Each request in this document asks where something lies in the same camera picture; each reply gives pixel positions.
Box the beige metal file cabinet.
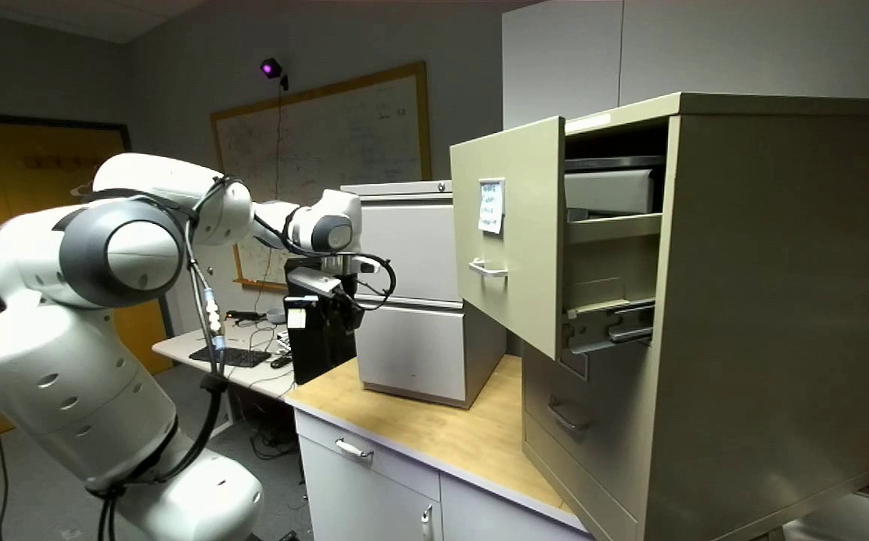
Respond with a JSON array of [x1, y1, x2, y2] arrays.
[[519, 89, 869, 541]]

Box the silver counter drawer handle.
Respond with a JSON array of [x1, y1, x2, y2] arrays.
[[330, 437, 375, 465]]

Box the wood-framed whiteboard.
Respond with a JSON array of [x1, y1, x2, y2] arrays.
[[207, 59, 433, 295]]

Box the beige file cabinet drawer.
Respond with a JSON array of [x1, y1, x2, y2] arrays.
[[447, 114, 671, 366]]

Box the beige closed cabinet drawer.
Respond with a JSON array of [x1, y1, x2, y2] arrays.
[[519, 343, 658, 541]]

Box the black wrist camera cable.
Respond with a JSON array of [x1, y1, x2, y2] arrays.
[[351, 250, 401, 314]]

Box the silver closed drawer handle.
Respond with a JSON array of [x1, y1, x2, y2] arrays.
[[547, 395, 594, 445]]

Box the grey two-drawer file cabinet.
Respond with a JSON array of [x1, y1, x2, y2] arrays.
[[341, 178, 508, 412]]

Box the white counter base cabinet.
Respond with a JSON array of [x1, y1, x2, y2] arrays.
[[293, 407, 594, 541]]

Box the black keyboard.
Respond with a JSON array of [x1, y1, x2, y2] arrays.
[[188, 343, 273, 371]]

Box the camera with purple light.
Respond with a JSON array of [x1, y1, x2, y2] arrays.
[[257, 55, 293, 94]]

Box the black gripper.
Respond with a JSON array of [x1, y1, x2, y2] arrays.
[[283, 255, 366, 334]]

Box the light office desk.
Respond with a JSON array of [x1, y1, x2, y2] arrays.
[[151, 321, 302, 407]]

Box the white drawer label card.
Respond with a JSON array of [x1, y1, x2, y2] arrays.
[[475, 178, 508, 240]]

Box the black computer tower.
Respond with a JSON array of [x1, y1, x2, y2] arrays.
[[283, 293, 360, 387]]

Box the silver open drawer handle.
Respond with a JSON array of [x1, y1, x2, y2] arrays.
[[466, 255, 510, 284]]

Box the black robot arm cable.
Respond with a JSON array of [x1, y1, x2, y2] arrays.
[[87, 244, 232, 541]]

